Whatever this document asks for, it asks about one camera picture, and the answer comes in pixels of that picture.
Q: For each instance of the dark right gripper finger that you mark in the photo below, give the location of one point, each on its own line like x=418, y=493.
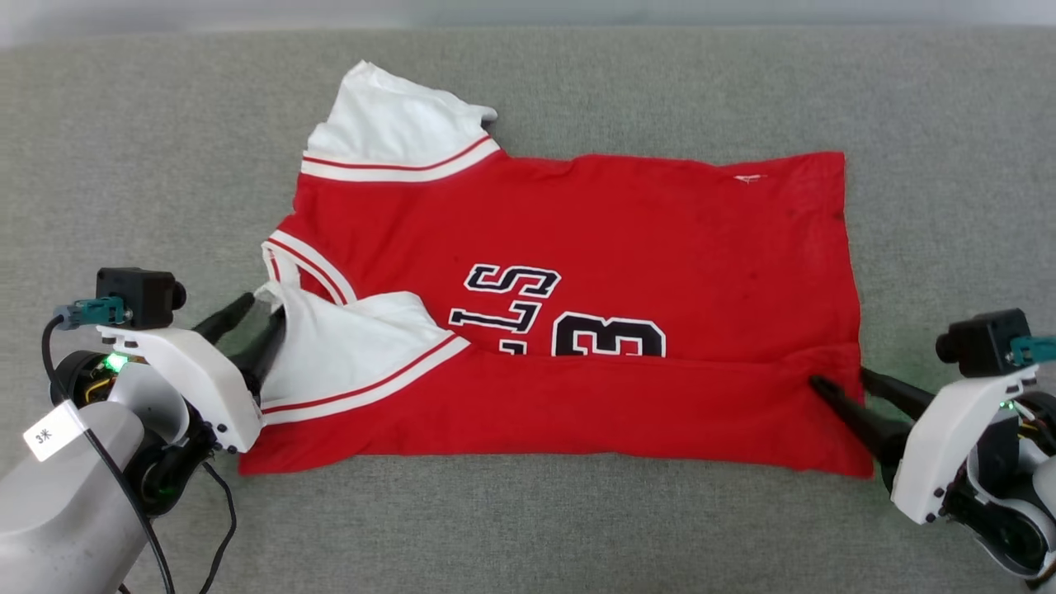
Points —
x=866, y=421
x=899, y=394

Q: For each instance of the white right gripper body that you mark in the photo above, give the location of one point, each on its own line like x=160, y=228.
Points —
x=940, y=445

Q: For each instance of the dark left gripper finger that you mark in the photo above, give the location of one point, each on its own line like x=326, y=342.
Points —
x=264, y=355
x=227, y=318

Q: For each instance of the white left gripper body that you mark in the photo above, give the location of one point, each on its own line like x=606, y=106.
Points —
x=206, y=384

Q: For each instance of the red white basketball jersey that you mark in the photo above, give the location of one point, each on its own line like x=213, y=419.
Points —
x=627, y=247

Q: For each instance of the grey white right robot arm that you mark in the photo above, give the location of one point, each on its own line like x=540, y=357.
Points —
x=1023, y=536

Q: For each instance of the white paper label tag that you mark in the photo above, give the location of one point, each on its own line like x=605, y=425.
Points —
x=51, y=431

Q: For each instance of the grey fabric sofa cushion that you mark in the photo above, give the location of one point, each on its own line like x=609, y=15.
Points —
x=528, y=528

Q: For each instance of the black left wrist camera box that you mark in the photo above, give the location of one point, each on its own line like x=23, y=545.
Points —
x=140, y=293

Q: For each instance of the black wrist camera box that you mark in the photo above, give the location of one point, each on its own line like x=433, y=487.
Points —
x=982, y=342
x=140, y=293

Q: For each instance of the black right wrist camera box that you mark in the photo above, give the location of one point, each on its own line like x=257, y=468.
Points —
x=982, y=342

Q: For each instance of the teal left camera connector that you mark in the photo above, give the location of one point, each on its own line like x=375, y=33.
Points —
x=95, y=313

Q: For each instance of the teal camera connector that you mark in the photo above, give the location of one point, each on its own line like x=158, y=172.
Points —
x=1035, y=351
x=95, y=313

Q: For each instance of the teal right camera connector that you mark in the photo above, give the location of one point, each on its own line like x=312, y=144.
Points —
x=1035, y=351

